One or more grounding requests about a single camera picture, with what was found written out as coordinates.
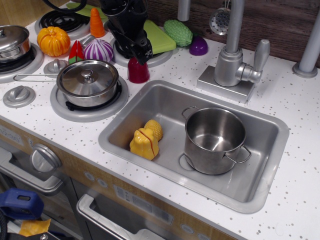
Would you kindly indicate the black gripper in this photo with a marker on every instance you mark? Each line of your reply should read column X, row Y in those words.
column 132, row 38

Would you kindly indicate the dark red toy sweet potato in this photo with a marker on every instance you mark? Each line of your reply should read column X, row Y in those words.
column 136, row 72

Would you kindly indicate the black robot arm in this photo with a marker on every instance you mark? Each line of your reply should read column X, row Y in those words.
column 126, row 20

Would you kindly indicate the steel pot in sink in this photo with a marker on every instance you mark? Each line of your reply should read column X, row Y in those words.
column 214, row 140

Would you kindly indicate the steel pot with lid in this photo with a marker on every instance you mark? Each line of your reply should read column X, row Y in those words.
column 14, row 42

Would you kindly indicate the silver sink basin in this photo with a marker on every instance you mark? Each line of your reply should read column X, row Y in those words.
column 244, row 188

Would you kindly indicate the green toy bitter melon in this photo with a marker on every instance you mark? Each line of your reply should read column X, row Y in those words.
column 179, row 32

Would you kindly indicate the purple white toy onion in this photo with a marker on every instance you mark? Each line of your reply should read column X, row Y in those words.
column 99, row 49

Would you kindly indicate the orange toy carrot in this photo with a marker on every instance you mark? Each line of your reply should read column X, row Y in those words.
column 96, row 24

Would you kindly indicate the purple toy eggplant half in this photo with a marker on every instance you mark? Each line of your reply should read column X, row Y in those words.
column 198, row 47

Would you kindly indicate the grey stove knob back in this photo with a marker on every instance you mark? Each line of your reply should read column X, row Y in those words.
column 85, row 41

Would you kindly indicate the grey stove knob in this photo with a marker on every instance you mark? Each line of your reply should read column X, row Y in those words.
column 85, row 41
column 19, row 97
column 55, row 66

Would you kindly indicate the steel saucepan with lid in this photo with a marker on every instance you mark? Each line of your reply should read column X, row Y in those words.
column 87, row 83

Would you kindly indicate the yellow toy corn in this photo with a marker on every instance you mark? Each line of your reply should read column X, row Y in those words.
column 156, row 128

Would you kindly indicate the back left stove burner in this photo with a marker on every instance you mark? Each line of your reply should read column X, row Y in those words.
column 75, row 25

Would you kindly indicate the front right stove burner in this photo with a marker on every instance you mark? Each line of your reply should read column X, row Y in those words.
column 58, row 104

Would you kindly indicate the silver strainer ladle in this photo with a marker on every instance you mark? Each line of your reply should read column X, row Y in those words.
column 220, row 19

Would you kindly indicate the silver toy faucet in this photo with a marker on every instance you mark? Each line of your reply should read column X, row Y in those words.
column 231, row 77

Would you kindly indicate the yellow toy bell pepper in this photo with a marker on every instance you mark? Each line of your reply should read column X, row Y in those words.
column 144, row 144

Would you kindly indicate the orange toy pumpkin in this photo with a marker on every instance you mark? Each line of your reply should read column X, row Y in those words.
column 53, row 41

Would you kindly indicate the grey stove knob middle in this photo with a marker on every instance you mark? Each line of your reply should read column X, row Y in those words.
column 55, row 66

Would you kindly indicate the front left stove burner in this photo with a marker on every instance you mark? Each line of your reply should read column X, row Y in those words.
column 29, row 67

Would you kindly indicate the grey stove knob front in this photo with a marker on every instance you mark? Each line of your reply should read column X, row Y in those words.
column 19, row 97

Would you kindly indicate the silver oven dial knob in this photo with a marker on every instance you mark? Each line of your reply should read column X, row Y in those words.
column 43, row 159

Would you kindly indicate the yellow cloth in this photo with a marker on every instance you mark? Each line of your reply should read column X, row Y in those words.
column 34, row 227

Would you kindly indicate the grey post centre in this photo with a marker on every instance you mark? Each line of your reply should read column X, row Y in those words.
column 183, row 12

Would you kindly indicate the grey post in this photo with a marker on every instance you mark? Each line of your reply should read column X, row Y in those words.
column 183, row 12
column 306, row 67

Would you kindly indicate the grey oven door handle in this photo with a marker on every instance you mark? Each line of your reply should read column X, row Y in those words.
column 49, row 187

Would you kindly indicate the grey dishwasher door handle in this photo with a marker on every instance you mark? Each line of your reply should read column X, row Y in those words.
column 115, row 230

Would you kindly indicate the grey post right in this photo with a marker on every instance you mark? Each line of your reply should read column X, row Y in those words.
column 306, row 67

